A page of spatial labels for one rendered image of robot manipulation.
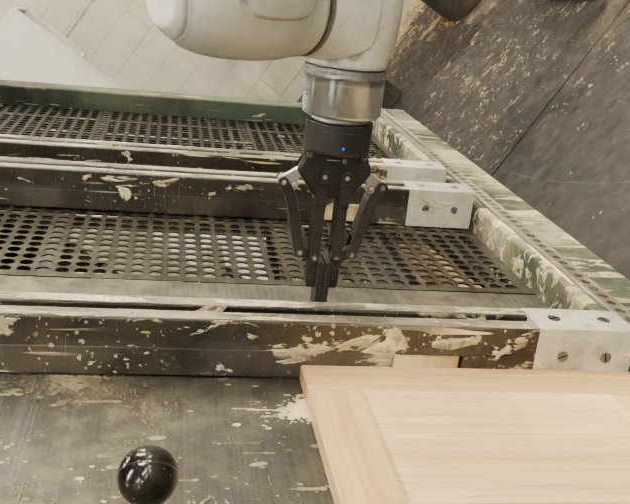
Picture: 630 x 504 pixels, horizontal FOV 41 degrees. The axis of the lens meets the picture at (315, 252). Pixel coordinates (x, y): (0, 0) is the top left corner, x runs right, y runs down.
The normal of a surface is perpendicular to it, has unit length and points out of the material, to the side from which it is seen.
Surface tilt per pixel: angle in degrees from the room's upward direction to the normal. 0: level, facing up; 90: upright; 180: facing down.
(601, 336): 90
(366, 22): 117
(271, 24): 128
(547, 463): 56
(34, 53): 90
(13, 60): 90
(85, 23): 90
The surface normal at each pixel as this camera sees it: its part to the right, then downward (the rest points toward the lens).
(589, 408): 0.10, -0.94
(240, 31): 0.50, 0.69
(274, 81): 0.22, 0.26
